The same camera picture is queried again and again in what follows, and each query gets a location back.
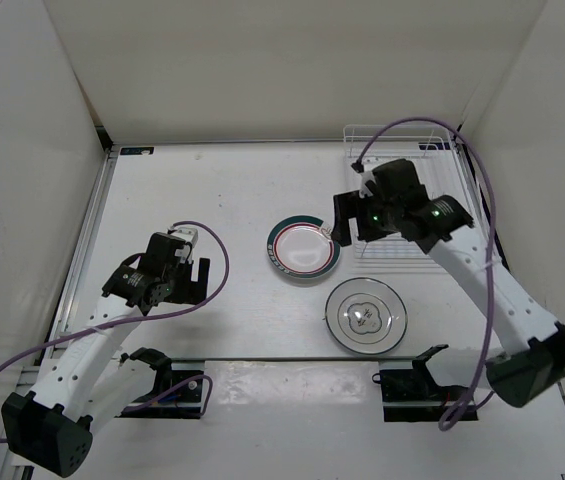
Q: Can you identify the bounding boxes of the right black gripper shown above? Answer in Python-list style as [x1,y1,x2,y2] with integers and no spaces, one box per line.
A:
[331,188,401,248]

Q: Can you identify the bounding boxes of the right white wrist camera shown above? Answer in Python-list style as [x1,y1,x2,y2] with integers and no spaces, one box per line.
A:
[359,171,379,198]

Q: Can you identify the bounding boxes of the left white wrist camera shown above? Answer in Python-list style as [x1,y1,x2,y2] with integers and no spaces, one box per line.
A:
[167,226,198,259]

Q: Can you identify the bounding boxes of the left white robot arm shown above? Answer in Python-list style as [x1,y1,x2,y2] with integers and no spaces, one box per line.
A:
[1,227,210,478]

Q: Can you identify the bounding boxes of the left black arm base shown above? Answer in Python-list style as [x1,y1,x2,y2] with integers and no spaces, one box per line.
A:
[120,361,213,420]

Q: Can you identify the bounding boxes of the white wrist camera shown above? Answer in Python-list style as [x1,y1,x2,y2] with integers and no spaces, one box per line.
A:
[359,171,379,198]
[167,226,198,259]

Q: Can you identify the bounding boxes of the green rimmed white plate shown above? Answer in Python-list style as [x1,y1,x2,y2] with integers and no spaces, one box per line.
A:
[269,265,338,288]

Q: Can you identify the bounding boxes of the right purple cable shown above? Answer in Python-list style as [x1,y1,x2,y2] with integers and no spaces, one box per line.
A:
[349,115,500,432]

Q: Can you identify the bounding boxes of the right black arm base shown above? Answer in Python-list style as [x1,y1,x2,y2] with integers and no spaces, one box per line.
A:
[371,344,467,423]

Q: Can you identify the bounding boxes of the blue label sticker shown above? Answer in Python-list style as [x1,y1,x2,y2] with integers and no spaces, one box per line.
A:
[119,146,154,156]

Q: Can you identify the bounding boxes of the aluminium table rail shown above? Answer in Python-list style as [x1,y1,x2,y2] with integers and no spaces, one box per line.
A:
[44,144,119,341]

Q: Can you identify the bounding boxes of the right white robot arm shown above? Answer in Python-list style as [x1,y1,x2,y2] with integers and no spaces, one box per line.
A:
[332,158,565,408]

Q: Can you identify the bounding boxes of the white wire dish rack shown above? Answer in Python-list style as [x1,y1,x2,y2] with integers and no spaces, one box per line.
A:
[343,123,489,272]

